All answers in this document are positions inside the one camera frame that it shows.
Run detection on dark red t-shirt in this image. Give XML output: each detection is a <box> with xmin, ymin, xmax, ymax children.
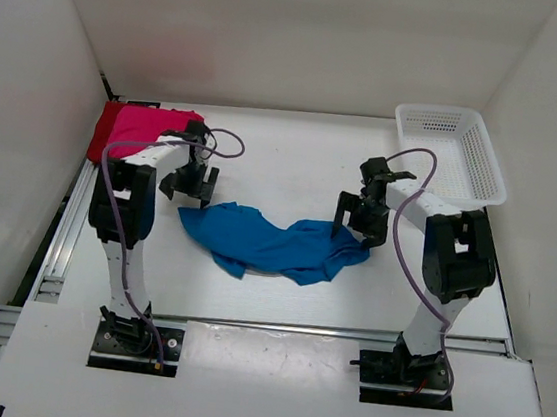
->
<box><xmin>86</xmin><ymin>101</ymin><xmax>124</xmax><ymax>165</ymax></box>

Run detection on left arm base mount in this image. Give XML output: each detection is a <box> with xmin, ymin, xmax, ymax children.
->
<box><xmin>87</xmin><ymin>306</ymin><xmax>186</xmax><ymax>378</ymax></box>

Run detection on aluminium frame rail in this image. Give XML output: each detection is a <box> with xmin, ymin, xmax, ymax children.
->
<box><xmin>0</xmin><ymin>159</ymin><xmax>97</xmax><ymax>416</ymax></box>

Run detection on blue t-shirt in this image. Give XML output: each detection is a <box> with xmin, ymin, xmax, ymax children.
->
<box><xmin>178</xmin><ymin>202</ymin><xmax>370</xmax><ymax>286</ymax></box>

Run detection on pink t-shirt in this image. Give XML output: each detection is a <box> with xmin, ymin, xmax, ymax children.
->
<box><xmin>97</xmin><ymin>105</ymin><xmax>205</xmax><ymax>158</ymax></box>

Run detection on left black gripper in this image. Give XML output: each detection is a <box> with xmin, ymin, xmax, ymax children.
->
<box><xmin>158</xmin><ymin>156</ymin><xmax>219</xmax><ymax>208</ymax></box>

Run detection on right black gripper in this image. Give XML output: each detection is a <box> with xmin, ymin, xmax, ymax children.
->
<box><xmin>329</xmin><ymin>190</ymin><xmax>391</xmax><ymax>253</ymax></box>

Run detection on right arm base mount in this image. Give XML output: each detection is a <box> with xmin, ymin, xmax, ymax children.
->
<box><xmin>349</xmin><ymin>347</ymin><xmax>453</xmax><ymax>411</ymax></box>

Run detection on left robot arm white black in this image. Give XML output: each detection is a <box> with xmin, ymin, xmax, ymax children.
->
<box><xmin>88</xmin><ymin>108</ymin><xmax>219</xmax><ymax>354</ymax></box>

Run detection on white plastic basket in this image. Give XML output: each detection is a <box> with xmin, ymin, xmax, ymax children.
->
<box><xmin>395</xmin><ymin>103</ymin><xmax>507</xmax><ymax>210</ymax></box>

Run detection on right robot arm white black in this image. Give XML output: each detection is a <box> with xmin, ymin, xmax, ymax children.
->
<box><xmin>332</xmin><ymin>156</ymin><xmax>496</xmax><ymax>384</ymax></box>

